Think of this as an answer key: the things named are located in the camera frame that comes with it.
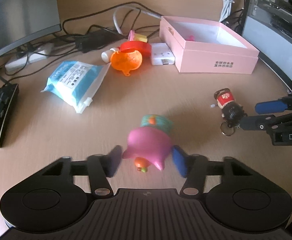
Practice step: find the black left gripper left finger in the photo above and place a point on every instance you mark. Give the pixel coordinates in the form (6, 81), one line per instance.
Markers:
(97, 168)

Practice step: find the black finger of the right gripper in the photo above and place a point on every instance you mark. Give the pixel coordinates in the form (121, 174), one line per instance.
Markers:
(257, 122)

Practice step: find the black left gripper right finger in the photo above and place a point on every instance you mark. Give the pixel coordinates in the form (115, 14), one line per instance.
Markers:
(191, 167)

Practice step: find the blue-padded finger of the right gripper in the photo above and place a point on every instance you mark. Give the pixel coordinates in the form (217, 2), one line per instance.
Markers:
(268, 107)

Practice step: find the doll keychain with bell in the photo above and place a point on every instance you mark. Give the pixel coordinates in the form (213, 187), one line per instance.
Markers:
(231, 111)

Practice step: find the pink pig toy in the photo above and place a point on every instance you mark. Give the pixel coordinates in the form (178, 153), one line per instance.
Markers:
(150, 143)

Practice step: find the computer tower case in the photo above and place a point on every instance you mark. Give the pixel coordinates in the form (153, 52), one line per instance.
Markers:
(268, 27)

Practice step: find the blue white wipes pack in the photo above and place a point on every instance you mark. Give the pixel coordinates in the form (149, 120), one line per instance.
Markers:
(76, 83)

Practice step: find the pink cardboard box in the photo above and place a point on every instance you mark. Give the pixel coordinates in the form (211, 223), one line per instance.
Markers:
(205, 46)

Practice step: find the small white bottle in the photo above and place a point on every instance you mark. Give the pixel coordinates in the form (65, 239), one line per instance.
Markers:
(106, 55)

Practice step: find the orange red toy pot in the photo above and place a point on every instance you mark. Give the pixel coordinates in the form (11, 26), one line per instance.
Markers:
(130, 56)

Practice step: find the white usb hub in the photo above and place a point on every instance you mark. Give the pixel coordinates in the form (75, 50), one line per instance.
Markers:
(161, 54)

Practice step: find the white power strip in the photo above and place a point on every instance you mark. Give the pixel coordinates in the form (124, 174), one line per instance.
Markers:
(17, 62)

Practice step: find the black power adapter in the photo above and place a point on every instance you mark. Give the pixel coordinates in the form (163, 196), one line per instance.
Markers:
(96, 40)

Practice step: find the pink yellow small toy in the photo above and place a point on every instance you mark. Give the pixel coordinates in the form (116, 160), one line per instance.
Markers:
(133, 36)

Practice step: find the curved black monitor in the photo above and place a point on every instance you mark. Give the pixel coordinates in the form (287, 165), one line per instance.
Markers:
(22, 21)

